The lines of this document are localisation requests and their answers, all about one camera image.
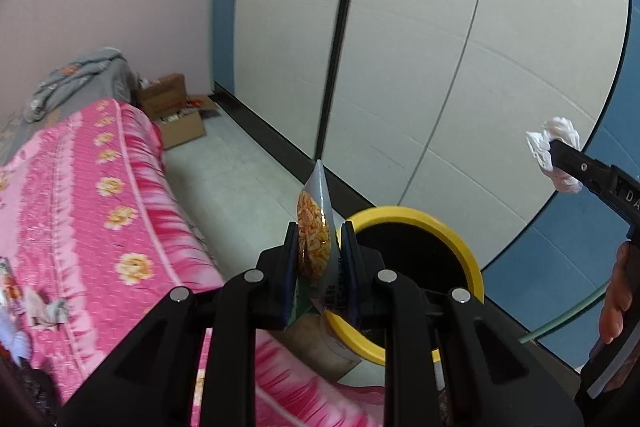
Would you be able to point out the pink floral bed sheet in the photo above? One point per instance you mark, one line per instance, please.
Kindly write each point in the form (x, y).
(90, 217)

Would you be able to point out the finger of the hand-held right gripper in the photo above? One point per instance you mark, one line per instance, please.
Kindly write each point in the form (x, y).
(575, 164)

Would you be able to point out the grey floral quilt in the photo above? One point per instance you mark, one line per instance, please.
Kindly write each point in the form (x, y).
(85, 77)

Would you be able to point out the colourful snack wrapper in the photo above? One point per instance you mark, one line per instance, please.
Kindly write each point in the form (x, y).
(10, 284)

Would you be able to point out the grey orange snack packet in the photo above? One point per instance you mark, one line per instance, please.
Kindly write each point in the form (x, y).
(312, 232)

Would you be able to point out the person's right hand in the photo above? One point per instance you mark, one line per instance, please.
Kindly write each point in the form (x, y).
(617, 292)

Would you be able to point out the open cardboard box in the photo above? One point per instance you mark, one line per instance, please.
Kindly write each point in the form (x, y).
(182, 129)

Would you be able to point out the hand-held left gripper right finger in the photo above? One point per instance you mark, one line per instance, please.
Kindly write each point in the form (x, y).
(350, 297)

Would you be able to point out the yellow rimmed trash bin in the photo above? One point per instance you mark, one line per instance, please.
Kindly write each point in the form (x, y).
(450, 237)

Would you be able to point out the white tissue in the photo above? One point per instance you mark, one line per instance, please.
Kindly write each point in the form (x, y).
(540, 147)

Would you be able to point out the crumpled printed paper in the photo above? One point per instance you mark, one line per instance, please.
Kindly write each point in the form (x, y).
(50, 309)

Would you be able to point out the closed cardboard box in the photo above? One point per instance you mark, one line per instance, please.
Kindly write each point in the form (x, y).
(160, 94)

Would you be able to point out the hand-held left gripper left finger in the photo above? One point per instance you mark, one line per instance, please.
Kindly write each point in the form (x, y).
(287, 307)

